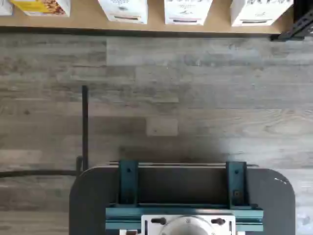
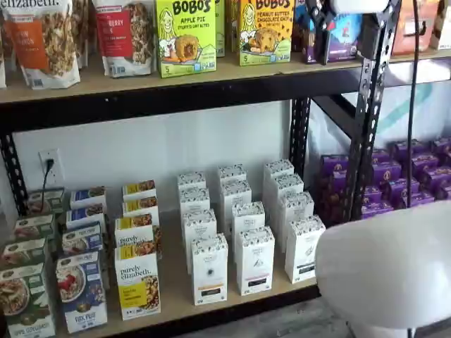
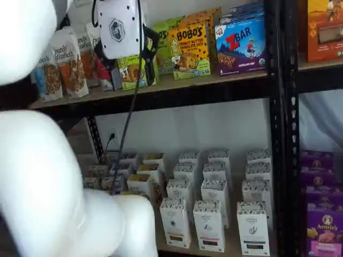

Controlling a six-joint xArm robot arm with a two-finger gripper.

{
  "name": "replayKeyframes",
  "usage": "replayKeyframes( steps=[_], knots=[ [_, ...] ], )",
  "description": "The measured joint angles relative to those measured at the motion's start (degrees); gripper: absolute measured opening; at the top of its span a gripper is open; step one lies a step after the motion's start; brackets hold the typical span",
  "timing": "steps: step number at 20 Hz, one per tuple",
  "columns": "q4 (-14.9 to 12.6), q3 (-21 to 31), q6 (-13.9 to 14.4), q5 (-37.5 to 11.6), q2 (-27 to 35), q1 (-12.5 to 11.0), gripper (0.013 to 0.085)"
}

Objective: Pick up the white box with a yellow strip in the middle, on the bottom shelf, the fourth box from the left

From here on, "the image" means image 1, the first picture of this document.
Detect white box yellow strip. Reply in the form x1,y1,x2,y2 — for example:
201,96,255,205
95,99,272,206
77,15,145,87
97,0,148,24

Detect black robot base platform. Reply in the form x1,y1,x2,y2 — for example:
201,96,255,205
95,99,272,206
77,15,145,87
69,161,296,235

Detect white box pink strip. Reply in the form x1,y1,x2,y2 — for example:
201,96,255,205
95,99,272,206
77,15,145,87
164,0,213,25

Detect wooden shelf board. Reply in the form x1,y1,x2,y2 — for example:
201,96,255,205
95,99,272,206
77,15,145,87
0,0,295,34

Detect white box dark strip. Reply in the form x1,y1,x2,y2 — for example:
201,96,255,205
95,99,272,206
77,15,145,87
230,0,294,27

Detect yellow purely elizabeth granola box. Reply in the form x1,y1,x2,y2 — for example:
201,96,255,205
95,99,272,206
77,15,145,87
9,0,71,17

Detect teal aluminium mounting frame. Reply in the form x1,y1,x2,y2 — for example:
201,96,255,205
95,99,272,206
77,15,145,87
106,160,264,232

